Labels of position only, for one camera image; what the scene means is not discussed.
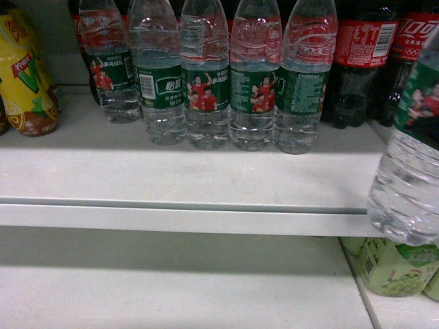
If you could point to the water bottle green label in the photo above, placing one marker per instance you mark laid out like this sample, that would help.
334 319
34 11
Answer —
403 199
307 55

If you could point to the hidden water bottle behind front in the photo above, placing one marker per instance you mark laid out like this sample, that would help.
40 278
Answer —
255 55

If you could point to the middle water bottle red players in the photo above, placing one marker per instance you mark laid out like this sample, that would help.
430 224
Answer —
204 52

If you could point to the white upper shelf board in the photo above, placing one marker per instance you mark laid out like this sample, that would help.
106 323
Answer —
93 174

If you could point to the water bottle barcode label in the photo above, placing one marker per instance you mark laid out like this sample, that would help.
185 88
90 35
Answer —
155 50

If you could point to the leftmost water bottle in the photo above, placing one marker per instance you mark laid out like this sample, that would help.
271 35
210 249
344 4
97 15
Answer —
106 45

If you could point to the green drink carton behind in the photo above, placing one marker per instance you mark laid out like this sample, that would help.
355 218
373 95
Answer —
353 245

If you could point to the yellow lemon tea bottle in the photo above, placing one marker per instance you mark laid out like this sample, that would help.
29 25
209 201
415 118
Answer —
31 106

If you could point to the cola bottle red label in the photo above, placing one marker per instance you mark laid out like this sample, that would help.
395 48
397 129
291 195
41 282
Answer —
366 30

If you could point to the green grape drink carton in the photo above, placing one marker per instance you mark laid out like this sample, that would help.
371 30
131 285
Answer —
395 269

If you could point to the cola bottle olympic label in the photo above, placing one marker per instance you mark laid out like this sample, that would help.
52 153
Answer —
418 20

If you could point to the green drink carton right edge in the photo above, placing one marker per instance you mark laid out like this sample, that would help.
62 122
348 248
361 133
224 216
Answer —
431 289

